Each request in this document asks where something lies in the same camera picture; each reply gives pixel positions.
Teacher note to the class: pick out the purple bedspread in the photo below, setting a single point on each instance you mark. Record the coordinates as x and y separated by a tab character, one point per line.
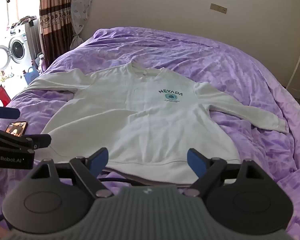
240	62

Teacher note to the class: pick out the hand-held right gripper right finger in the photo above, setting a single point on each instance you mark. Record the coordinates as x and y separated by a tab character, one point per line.
196	161

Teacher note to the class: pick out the blue detergent bottle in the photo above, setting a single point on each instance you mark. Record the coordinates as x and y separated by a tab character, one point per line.
31	74

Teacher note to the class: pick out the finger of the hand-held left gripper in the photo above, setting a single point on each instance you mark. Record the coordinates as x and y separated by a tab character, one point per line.
27	140
5	113

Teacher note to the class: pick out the white washing machine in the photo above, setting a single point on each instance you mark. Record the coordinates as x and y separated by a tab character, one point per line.
15	47

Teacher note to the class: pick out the white tied sheer curtain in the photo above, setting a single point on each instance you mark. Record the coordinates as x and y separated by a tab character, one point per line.
80	12

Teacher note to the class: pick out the pink bottle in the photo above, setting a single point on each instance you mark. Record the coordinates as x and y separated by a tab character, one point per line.
43	63

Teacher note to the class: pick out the beige wall socket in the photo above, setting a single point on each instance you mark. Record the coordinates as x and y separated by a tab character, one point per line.
218	8

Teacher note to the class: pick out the brown patterned curtain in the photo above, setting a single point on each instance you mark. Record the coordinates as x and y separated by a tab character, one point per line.
52	17

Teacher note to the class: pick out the smartphone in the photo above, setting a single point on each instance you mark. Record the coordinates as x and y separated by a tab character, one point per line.
16	128

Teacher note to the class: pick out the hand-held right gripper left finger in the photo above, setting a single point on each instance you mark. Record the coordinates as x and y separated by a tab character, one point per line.
100	159

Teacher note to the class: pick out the white sock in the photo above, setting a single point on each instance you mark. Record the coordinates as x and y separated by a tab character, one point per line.
140	120

